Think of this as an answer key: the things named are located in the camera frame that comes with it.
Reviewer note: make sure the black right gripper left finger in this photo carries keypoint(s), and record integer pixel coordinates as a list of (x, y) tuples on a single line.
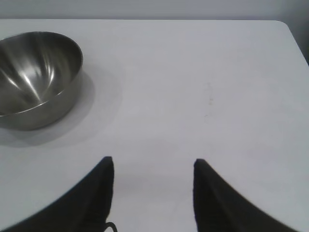
[(91, 198)]

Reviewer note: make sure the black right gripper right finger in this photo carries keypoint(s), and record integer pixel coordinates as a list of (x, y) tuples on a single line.
[(217, 205)]

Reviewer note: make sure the stainless steel mixing bowl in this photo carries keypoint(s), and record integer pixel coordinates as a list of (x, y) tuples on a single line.
[(41, 72)]

